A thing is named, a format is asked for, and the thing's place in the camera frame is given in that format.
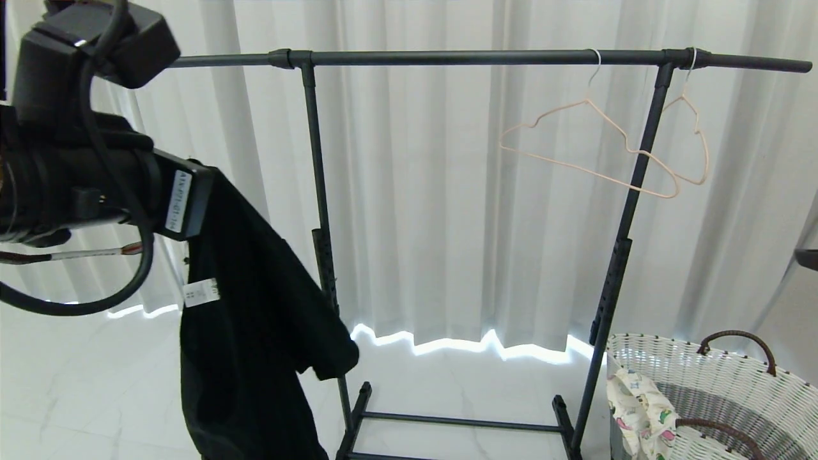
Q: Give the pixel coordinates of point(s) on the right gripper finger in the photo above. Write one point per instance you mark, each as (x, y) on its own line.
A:
(810, 259)

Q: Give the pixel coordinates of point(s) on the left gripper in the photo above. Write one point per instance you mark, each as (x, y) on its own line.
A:
(198, 191)

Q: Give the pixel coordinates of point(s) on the black short-sleeved shirt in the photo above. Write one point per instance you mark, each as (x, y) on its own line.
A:
(255, 319)

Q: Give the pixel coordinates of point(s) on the pink clothes hanger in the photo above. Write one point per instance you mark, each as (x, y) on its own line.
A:
(575, 168)
(705, 153)

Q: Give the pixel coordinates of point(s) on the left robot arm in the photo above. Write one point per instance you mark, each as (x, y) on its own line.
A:
(9, 191)

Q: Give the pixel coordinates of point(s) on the white laundry basket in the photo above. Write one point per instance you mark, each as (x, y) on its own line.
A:
(722, 396)

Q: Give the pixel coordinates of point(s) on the black clothes rack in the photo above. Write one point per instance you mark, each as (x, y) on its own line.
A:
(447, 58)

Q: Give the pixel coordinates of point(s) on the cream printed garment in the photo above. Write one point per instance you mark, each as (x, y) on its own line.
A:
(642, 415)

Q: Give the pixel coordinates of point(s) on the white curtain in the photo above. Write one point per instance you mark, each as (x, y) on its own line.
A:
(447, 191)

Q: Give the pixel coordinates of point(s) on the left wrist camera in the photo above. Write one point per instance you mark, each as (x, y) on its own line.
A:
(128, 38)

